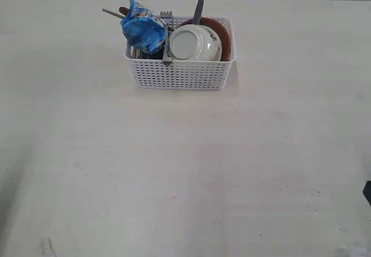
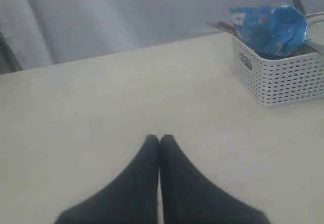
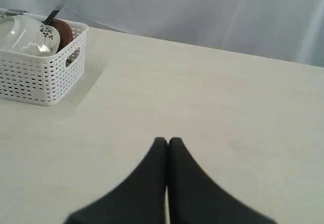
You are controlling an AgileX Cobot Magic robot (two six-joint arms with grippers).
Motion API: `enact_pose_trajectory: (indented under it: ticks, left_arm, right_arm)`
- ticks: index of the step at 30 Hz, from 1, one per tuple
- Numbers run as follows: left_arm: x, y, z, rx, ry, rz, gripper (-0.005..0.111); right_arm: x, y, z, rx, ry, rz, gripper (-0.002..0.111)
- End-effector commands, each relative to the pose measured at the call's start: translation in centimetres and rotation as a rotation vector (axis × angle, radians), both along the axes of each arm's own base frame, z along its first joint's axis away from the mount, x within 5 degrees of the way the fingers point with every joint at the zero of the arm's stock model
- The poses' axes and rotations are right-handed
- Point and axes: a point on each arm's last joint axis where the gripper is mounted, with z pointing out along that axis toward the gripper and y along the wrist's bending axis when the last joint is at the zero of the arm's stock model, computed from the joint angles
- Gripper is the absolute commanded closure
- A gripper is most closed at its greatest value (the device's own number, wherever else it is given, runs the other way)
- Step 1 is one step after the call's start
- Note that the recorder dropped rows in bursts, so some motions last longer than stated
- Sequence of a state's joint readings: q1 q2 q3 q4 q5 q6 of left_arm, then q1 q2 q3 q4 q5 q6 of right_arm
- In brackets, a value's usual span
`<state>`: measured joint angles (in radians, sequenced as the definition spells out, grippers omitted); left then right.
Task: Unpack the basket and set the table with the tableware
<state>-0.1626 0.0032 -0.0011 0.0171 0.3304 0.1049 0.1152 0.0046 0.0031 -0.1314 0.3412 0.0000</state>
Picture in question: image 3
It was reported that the silver table knife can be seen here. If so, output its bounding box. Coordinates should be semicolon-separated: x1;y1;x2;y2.
42;0;66;25

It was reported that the white floral ceramic bowl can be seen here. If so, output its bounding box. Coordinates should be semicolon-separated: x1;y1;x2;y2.
1;15;60;57

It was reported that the white perforated plastic basket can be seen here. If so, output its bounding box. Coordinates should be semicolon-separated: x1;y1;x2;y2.
1;21;89;106

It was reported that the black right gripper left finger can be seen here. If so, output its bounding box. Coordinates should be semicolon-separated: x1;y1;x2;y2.
66;138;167;223

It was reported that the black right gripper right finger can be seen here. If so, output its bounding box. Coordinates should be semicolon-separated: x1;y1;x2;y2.
167;137;275;223

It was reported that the brown wooden plate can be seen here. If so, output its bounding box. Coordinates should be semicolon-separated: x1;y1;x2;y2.
52;19;73;52

